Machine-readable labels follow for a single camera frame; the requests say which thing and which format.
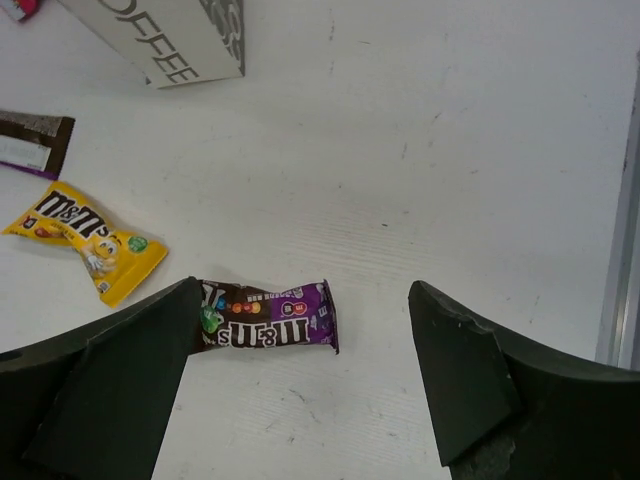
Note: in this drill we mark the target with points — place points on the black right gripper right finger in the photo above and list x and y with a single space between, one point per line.
504 406

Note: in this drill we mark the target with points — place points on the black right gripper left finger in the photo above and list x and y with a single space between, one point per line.
94 402

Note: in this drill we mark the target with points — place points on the yellow M&M's packet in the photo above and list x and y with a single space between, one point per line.
117 261

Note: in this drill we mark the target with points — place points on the brown purple M&M's packet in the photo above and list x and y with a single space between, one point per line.
246 317

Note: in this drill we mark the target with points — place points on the white paper coffee bag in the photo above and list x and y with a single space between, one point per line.
173 43

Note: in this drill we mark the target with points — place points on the brown chocolate bar wrapper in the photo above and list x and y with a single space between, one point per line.
35 144

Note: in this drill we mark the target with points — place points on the red snack packet far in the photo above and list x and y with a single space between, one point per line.
20 10

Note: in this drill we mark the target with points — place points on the aluminium table edge rail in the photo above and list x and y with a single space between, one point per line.
618 339

